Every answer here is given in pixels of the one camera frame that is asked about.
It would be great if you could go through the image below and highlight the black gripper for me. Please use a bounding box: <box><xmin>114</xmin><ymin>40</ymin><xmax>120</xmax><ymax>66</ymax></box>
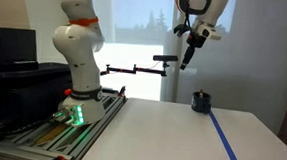
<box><xmin>179</xmin><ymin>29</ymin><xmax>209</xmax><ymax>73</ymax></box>

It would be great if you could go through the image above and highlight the black cylindrical cup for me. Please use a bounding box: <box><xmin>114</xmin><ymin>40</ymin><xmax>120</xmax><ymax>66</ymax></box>
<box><xmin>190</xmin><ymin>90</ymin><xmax>214</xmax><ymax>115</ymax></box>

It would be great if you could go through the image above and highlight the blue tape strip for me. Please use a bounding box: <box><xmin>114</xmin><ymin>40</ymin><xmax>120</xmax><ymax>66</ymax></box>
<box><xmin>206</xmin><ymin>111</ymin><xmax>250</xmax><ymax>160</ymax></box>

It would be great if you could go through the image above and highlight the black cabinet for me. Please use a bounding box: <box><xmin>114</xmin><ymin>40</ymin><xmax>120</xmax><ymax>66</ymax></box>
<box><xmin>0</xmin><ymin>59</ymin><xmax>75</xmax><ymax>152</ymax></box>

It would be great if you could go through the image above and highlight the black monitor with blue light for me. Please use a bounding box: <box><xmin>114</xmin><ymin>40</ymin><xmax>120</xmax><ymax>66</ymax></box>
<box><xmin>0</xmin><ymin>26</ymin><xmax>41</xmax><ymax>74</ymax></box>

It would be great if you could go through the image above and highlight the black bar camera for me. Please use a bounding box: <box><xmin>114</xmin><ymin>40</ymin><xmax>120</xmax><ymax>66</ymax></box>
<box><xmin>152</xmin><ymin>54</ymin><xmax>179</xmax><ymax>64</ymax></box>

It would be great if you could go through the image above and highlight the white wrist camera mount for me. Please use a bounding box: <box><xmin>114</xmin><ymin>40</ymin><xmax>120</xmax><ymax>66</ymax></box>
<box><xmin>192</xmin><ymin>21</ymin><xmax>223</xmax><ymax>42</ymax></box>

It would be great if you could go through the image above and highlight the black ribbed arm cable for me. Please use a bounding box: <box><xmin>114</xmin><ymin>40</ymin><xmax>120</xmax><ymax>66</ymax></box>
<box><xmin>172</xmin><ymin>0</ymin><xmax>194</xmax><ymax>39</ymax></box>

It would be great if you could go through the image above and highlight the black articulated camera mount arm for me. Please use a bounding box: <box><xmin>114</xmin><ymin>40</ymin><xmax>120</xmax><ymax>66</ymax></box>
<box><xmin>100</xmin><ymin>57</ymin><xmax>170</xmax><ymax>81</ymax></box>

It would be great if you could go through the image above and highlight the aluminium extrusion base frame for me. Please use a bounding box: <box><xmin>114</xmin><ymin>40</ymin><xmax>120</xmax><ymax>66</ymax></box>
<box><xmin>0</xmin><ymin>78</ymin><xmax>129</xmax><ymax>160</ymax></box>

